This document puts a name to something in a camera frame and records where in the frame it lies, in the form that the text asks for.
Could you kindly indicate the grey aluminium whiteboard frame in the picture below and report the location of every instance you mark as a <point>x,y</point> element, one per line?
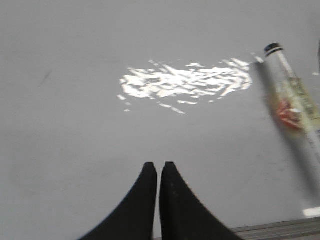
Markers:
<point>302,229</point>

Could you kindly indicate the white black whiteboard marker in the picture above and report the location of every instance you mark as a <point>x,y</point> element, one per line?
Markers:
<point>289,86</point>

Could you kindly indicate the red round magnet taped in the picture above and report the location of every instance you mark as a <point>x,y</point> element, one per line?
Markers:
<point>290,116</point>

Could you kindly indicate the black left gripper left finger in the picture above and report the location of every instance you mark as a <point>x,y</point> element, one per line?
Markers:
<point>133,218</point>

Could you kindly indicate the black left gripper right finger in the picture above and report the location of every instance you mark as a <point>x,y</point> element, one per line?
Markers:
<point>182,215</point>

